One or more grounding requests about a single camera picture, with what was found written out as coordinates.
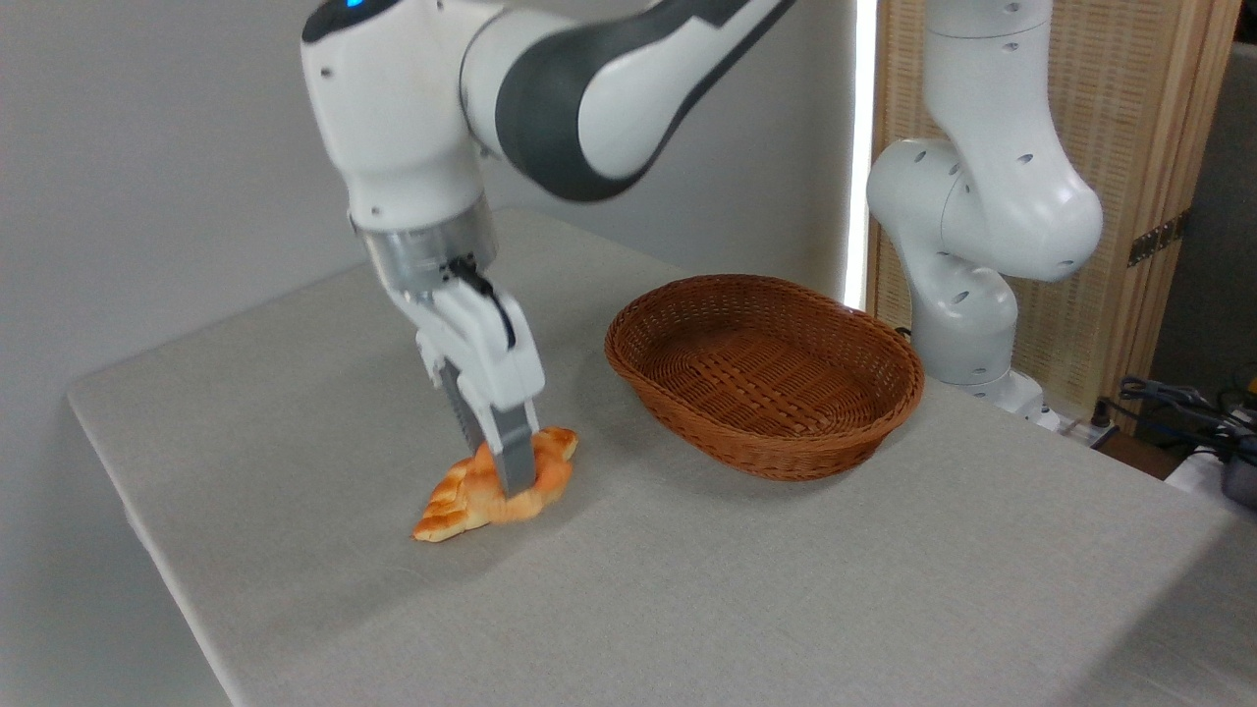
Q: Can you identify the brown wicker basket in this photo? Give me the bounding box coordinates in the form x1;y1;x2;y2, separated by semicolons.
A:
603;273;927;483

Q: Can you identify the metal screen hinge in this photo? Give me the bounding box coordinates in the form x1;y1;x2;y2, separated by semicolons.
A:
1126;208;1192;269

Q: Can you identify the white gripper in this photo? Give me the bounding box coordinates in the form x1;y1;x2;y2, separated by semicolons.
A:
387;279;547;496

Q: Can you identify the grey tablecloth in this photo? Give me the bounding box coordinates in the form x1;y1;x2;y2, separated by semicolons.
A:
66;210;1257;707

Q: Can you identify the blue-grey cable bundle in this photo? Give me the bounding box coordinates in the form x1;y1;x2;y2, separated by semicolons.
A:
1118;375;1257;464

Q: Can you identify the braided bread loaf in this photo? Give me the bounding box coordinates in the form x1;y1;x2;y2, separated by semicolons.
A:
411;425;580;544

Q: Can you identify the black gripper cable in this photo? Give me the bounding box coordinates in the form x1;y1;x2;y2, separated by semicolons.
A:
446;256;519;351

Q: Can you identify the white power strip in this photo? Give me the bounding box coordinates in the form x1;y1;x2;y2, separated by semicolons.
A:
1039;410;1120;445

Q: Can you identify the round orange bread bun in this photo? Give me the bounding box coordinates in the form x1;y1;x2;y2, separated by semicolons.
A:
465;442;574;523

